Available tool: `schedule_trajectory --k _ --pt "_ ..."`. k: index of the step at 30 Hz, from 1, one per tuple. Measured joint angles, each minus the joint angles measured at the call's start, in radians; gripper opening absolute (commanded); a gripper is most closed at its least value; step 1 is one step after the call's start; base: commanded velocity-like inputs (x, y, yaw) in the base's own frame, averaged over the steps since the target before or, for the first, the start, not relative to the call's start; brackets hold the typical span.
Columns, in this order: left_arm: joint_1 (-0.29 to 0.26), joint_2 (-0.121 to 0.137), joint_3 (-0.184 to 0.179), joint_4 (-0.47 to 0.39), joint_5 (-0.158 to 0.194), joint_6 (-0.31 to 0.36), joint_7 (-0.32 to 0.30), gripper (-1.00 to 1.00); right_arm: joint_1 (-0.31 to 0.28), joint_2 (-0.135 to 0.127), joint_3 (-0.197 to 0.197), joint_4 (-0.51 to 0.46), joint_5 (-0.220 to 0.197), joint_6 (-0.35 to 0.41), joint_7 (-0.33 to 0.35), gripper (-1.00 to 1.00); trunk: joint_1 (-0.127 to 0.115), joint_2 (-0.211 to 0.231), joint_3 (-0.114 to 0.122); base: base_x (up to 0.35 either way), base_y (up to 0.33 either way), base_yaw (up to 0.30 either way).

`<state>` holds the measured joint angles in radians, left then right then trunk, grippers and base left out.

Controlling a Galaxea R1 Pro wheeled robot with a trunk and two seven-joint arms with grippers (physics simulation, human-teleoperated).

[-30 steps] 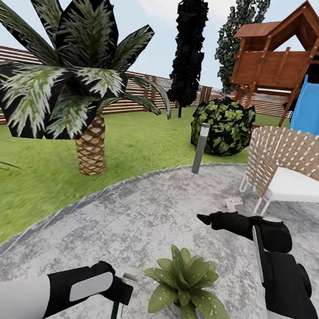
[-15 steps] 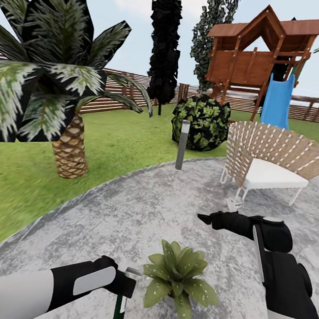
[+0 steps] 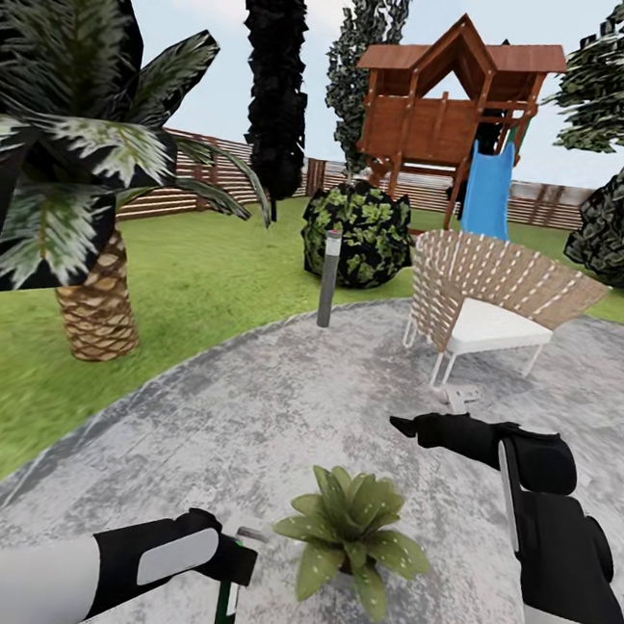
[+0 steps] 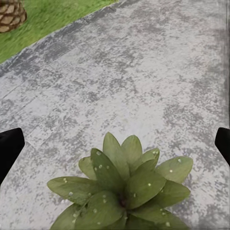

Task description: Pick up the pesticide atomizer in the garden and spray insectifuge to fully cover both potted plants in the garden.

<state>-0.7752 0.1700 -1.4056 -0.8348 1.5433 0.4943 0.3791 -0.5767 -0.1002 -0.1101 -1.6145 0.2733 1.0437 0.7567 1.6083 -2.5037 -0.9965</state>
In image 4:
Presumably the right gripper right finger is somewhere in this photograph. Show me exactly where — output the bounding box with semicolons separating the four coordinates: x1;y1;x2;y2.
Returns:
215;127;230;166

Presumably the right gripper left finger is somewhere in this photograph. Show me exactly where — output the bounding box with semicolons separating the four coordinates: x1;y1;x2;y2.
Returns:
0;127;25;185

